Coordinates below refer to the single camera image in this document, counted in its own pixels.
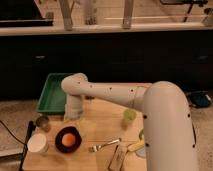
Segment yellow banana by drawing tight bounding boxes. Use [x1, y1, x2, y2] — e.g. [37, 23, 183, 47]
[127, 140, 145, 152]

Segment small metal cup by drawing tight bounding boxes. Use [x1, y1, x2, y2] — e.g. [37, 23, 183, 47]
[36, 116, 51, 132]

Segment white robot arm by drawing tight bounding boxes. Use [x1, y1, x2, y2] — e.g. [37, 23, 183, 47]
[61, 73, 199, 171]

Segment silver fork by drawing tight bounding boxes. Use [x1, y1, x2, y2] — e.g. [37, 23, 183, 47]
[88, 138, 122, 152]

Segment dark red grapes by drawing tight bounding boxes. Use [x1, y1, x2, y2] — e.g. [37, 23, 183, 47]
[85, 96, 94, 100]

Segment purple bowl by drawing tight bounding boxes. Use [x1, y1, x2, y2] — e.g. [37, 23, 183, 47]
[55, 126, 82, 153]

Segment black cable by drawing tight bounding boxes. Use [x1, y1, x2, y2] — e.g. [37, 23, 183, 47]
[0, 119, 26, 146]

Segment wooden block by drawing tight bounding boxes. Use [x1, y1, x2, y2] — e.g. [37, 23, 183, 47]
[108, 145, 127, 171]

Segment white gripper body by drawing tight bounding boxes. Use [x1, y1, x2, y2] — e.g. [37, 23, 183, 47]
[64, 95, 83, 120]

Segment blue bag on floor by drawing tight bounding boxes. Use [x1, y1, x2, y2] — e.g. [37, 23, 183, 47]
[187, 92, 212, 108]

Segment white paper cup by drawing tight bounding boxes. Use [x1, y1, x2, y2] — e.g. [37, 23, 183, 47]
[27, 133, 48, 154]

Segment green plastic tray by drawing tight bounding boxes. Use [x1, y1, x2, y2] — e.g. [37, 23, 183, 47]
[37, 73, 70, 115]

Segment red orange apple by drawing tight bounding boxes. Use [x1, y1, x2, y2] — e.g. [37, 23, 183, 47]
[62, 133, 75, 147]

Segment green plastic cup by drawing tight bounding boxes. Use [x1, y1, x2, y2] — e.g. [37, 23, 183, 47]
[121, 109, 137, 129]

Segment light blue cloth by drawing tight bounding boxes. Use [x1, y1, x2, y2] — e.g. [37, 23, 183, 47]
[136, 148, 146, 158]

